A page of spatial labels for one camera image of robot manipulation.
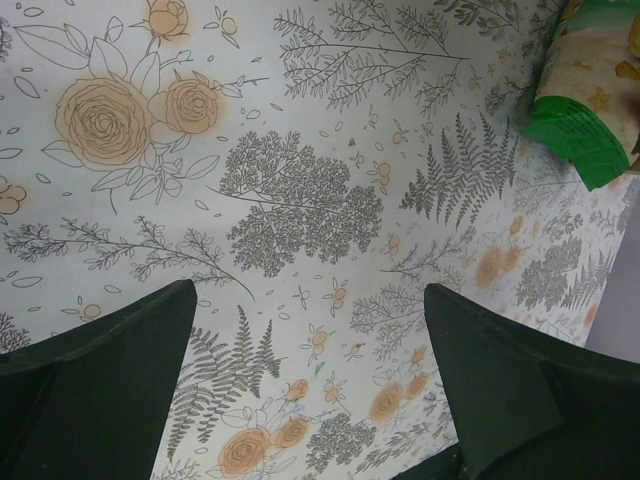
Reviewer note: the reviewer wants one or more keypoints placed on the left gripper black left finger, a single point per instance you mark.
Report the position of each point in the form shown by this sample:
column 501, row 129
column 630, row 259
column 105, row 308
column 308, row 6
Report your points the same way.
column 92, row 402

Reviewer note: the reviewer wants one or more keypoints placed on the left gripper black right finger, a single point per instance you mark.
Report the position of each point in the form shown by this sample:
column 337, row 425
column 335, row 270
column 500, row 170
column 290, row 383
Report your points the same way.
column 526, row 405

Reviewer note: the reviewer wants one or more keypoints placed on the green cassava chips bag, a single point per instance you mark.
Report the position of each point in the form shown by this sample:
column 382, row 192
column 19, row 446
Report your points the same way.
column 586, row 106

